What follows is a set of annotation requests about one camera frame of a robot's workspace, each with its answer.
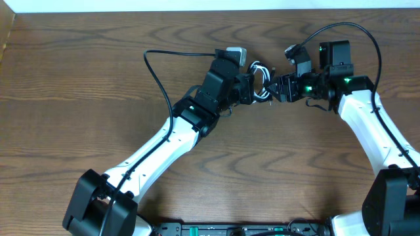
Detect right camera black cable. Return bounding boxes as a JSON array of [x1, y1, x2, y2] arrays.
[[297, 22, 420, 170]]

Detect camera black cable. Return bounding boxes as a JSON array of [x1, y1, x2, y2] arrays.
[[98, 49, 217, 236], [297, 22, 420, 170]]

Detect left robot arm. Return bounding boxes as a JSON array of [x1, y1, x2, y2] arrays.
[[62, 58, 255, 236]]

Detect left camera black cable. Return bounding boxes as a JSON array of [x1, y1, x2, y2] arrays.
[[98, 49, 217, 236]]

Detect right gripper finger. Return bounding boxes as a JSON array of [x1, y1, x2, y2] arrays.
[[264, 76, 281, 88], [265, 85, 282, 102]]

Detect black USB cable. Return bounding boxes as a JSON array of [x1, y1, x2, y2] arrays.
[[245, 60, 276, 106]]

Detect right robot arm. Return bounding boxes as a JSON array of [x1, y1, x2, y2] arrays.
[[264, 41, 419, 235]]

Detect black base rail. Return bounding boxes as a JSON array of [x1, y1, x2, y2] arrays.
[[152, 219, 333, 236]]

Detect white USB cable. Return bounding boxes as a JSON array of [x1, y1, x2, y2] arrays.
[[247, 62, 273, 101]]

